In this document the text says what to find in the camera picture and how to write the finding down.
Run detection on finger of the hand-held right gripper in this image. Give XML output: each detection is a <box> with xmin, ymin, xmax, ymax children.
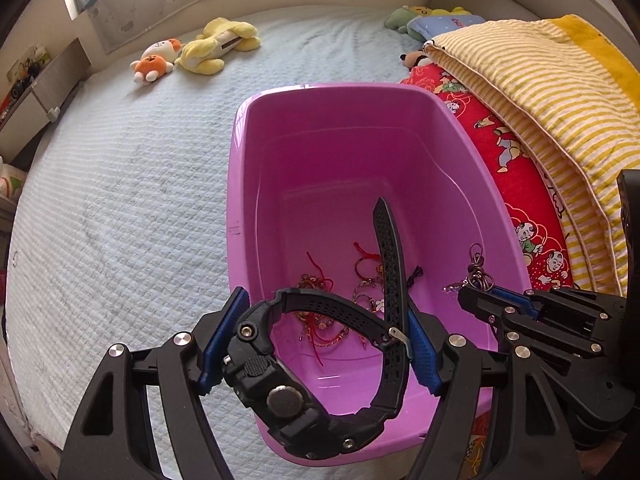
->
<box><xmin>457</xmin><ymin>286</ymin><xmax>608</xmax><ymax>357</ymax></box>
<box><xmin>492</xmin><ymin>287</ymin><xmax>626</xmax><ymax>321</ymax></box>

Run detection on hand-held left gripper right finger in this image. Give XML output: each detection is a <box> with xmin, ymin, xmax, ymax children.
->
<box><xmin>407</xmin><ymin>305</ymin><xmax>583</xmax><ymax>480</ymax></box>

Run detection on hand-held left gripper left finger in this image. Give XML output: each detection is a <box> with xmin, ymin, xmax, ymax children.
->
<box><xmin>57</xmin><ymin>287</ymin><xmax>250</xmax><ymax>480</ymax></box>

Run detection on dark cord charm necklace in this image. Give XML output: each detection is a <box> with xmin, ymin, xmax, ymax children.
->
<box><xmin>442</xmin><ymin>242</ymin><xmax>496</xmax><ymax>293</ymax></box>

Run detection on yellow braided beaded bracelet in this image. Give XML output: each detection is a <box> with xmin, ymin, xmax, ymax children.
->
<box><xmin>352</xmin><ymin>287</ymin><xmax>383</xmax><ymax>311</ymax></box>

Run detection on black wrist watch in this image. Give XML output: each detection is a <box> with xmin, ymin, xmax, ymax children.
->
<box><xmin>222</xmin><ymin>197</ymin><xmax>426</xmax><ymax>461</ymax></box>

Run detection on small thin woven bracelet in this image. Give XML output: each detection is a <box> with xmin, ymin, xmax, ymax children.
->
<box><xmin>297</xmin><ymin>320</ymin><xmax>351</xmax><ymax>366</ymax></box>

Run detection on red bracelet with orange ball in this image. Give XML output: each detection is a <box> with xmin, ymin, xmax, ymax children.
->
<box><xmin>352</xmin><ymin>241</ymin><xmax>386</xmax><ymax>281</ymax></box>

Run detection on red string bracelet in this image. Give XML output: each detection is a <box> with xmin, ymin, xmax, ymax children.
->
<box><xmin>305</xmin><ymin>252</ymin><xmax>336</xmax><ymax>291</ymax></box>

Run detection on purple plastic basin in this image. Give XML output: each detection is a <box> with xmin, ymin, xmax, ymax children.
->
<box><xmin>225</xmin><ymin>82</ymin><xmax>533</xmax><ymax>467</ymax></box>

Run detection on red printed quilt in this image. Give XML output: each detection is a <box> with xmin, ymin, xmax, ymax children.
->
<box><xmin>400</xmin><ymin>60</ymin><xmax>576</xmax><ymax>480</ymax></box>

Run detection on light blue quilted bed blanket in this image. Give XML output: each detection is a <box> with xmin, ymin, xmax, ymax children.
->
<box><xmin>5</xmin><ymin>7</ymin><xmax>426</xmax><ymax>461</ymax></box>

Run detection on yellow striped quilt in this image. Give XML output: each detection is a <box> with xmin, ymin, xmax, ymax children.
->
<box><xmin>422</xmin><ymin>19</ymin><xmax>633</xmax><ymax>296</ymax></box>

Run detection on small dark plush toy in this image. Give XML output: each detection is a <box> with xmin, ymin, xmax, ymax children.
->
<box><xmin>399</xmin><ymin>45</ymin><xmax>441</xmax><ymax>71</ymax></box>

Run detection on white printed plastic bag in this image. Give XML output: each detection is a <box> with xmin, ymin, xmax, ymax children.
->
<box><xmin>0</xmin><ymin>157</ymin><xmax>28</xmax><ymax>201</ymax></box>

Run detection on yellow fleece blanket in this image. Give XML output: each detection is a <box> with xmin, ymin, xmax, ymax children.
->
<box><xmin>542</xmin><ymin>12</ymin><xmax>640</xmax><ymax>98</ymax></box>

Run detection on blue printed pillow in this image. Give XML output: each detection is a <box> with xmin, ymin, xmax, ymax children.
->
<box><xmin>406</xmin><ymin>12</ymin><xmax>488</xmax><ymax>42</ymax></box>

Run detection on orange and white plush toy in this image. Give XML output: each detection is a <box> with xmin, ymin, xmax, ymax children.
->
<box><xmin>130</xmin><ymin>37</ymin><xmax>183</xmax><ymax>86</ymax></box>

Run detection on green plush toy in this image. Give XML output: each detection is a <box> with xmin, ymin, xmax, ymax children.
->
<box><xmin>384</xmin><ymin>5</ymin><xmax>436</xmax><ymax>31</ymax></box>

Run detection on grey bedside shelf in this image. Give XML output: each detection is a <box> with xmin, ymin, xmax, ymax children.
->
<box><xmin>0</xmin><ymin>37</ymin><xmax>90</xmax><ymax>161</ymax></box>

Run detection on assorted small trinkets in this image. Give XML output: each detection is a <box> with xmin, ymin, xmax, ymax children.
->
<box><xmin>0</xmin><ymin>45</ymin><xmax>51</xmax><ymax>116</ymax></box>

